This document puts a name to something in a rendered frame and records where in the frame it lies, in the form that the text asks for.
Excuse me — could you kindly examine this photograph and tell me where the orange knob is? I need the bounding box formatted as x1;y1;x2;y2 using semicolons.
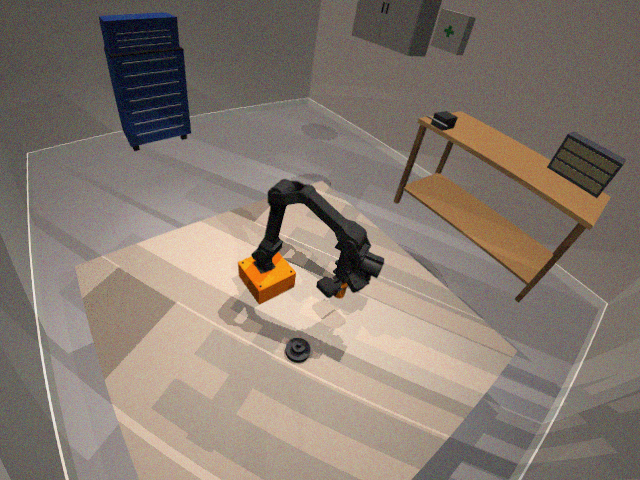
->
334;283;348;299

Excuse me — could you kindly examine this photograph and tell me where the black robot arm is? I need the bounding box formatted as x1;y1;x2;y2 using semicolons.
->
251;179;384;293

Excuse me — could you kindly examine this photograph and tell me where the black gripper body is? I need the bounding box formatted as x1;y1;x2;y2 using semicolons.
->
316;260;359;298

